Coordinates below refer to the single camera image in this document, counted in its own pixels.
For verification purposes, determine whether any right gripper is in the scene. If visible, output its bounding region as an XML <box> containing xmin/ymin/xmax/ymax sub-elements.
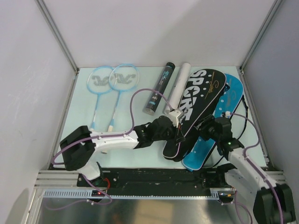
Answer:
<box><xmin>190</xmin><ymin>114</ymin><xmax>220</xmax><ymax>142</ymax></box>

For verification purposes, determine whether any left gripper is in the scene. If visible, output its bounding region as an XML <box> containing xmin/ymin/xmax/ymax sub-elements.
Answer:
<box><xmin>153</xmin><ymin>120</ymin><xmax>185</xmax><ymax>146</ymax></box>

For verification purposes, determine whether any blue racket bag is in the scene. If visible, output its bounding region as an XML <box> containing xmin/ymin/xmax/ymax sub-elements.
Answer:
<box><xmin>182</xmin><ymin>73</ymin><xmax>249</xmax><ymax>171</ymax></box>

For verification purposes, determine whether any black shuttlecock tube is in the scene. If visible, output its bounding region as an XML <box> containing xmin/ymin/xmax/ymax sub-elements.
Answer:
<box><xmin>144</xmin><ymin>62</ymin><xmax>175</xmax><ymax>115</ymax></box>

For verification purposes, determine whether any black sport racket bag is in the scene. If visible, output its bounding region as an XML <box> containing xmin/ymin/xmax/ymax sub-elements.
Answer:
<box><xmin>163</xmin><ymin>69</ymin><xmax>227</xmax><ymax>162</ymax></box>

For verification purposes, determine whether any white shuttlecock tube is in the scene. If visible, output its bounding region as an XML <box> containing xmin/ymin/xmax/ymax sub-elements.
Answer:
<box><xmin>169</xmin><ymin>63</ymin><xmax>191</xmax><ymax>109</ymax></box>

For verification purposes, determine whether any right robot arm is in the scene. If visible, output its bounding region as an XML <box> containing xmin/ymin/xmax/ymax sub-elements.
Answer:
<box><xmin>194</xmin><ymin>115</ymin><xmax>296</xmax><ymax>224</ymax></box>

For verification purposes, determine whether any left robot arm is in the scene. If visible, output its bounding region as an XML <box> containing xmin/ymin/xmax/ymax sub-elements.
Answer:
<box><xmin>60</xmin><ymin>116</ymin><xmax>185</xmax><ymax>186</ymax></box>

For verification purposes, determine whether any blue racket right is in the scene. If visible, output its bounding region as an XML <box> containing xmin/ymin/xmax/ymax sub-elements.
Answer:
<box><xmin>107</xmin><ymin>63</ymin><xmax>140</xmax><ymax>132</ymax></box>

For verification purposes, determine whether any blue racket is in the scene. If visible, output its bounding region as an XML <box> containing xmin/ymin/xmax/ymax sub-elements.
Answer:
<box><xmin>86</xmin><ymin>66</ymin><xmax>113</xmax><ymax>130</ymax></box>
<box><xmin>107</xmin><ymin>63</ymin><xmax>140</xmax><ymax>132</ymax></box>

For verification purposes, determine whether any blue racket left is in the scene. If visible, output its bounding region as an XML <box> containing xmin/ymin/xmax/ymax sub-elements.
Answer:
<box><xmin>86</xmin><ymin>66</ymin><xmax>113</xmax><ymax>130</ymax></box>

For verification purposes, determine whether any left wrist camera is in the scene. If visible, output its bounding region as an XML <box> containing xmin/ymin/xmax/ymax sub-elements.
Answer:
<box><xmin>168</xmin><ymin>109</ymin><xmax>184</xmax><ymax>127</ymax></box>

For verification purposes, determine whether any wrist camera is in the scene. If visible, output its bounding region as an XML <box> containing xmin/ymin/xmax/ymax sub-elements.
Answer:
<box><xmin>168</xmin><ymin>109</ymin><xmax>184</xmax><ymax>127</ymax></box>
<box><xmin>222</xmin><ymin>111</ymin><xmax>231</xmax><ymax>118</ymax></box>

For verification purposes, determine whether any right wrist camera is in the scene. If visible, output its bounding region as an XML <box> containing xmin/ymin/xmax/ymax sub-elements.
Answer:
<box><xmin>222</xmin><ymin>111</ymin><xmax>231</xmax><ymax>118</ymax></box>

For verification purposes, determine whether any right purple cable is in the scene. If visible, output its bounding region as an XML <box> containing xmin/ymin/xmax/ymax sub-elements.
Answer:
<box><xmin>228</xmin><ymin>112</ymin><xmax>285</xmax><ymax>224</ymax></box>

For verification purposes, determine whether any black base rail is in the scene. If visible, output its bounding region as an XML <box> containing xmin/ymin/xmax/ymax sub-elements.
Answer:
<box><xmin>92</xmin><ymin>168</ymin><xmax>235</xmax><ymax>197</ymax></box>

